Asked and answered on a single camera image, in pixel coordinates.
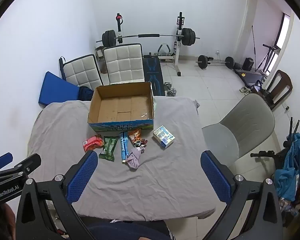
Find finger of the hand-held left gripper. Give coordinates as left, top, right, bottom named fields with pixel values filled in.
left=0, top=152, right=14, bottom=173
left=0, top=153, right=42, bottom=184

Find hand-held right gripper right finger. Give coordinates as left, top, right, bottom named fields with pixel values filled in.
left=200, top=150, right=283, bottom=240

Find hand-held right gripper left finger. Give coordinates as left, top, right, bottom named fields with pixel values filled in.
left=16, top=151, right=100, bottom=240

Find red snack packet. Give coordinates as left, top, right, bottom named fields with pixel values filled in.
left=82, top=134, right=105, bottom=152

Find green snack packet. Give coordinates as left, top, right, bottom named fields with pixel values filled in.
left=99, top=136, right=118, bottom=161

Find long blue snack packet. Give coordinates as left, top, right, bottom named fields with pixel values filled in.
left=119, top=131, right=129, bottom=163

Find pale purple cloth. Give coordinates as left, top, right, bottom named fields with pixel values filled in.
left=125, top=146, right=146, bottom=172

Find yellow blue carton packet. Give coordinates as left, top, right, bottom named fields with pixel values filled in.
left=153, top=125, right=176, bottom=148

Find orange panda snack packet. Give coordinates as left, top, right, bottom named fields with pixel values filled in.
left=128, top=129, right=148, bottom=147

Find cardboard box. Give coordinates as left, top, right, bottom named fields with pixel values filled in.
left=87, top=81, right=155, bottom=132

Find person's left forearm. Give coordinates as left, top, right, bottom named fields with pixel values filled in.
left=0, top=202, right=16, bottom=240

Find black tripod stand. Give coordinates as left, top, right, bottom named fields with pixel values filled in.
left=250, top=117, right=300, bottom=170

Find grey tablecloth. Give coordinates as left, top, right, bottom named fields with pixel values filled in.
left=27, top=96, right=217, bottom=222

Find grey plastic chair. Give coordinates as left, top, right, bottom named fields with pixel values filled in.
left=202, top=93, right=275, bottom=168

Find person's dark clothing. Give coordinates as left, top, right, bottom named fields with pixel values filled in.
left=86, top=220, right=175, bottom=240

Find blue hanging clothes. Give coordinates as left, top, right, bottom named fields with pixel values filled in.
left=275, top=132, right=300, bottom=203

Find blue foam mat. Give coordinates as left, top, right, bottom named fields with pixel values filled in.
left=38, top=71, right=80, bottom=108

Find dark blue cloth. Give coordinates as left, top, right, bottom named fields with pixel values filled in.
left=79, top=86, right=95, bottom=102

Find blue black bar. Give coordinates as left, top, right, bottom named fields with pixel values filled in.
left=59, top=56, right=67, bottom=80

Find white quilted chair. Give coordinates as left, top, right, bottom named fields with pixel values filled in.
left=103, top=43, right=145, bottom=85
left=62, top=54, right=104, bottom=90

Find black treadmill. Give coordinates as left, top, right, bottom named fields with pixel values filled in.
left=234, top=44, right=282, bottom=88

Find short barbell with black plates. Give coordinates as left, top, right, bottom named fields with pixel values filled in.
left=195, top=54, right=235, bottom=70

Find black speaker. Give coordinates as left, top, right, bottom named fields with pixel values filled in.
left=241, top=57, right=255, bottom=71

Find brown wooden chair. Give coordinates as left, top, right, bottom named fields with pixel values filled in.
left=264, top=69, right=293, bottom=110

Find black blue bench pad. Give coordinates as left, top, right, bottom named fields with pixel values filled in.
left=142, top=54, right=165, bottom=97

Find white barbell rack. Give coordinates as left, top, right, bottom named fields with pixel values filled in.
left=115, top=12, right=188, bottom=77

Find long barbell with black plates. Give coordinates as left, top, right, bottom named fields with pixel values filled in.
left=95, top=28, right=200, bottom=48

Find window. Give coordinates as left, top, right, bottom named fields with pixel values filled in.
left=275, top=12, right=291, bottom=49

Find grey cable handle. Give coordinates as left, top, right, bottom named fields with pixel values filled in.
left=157, top=44, right=172, bottom=56

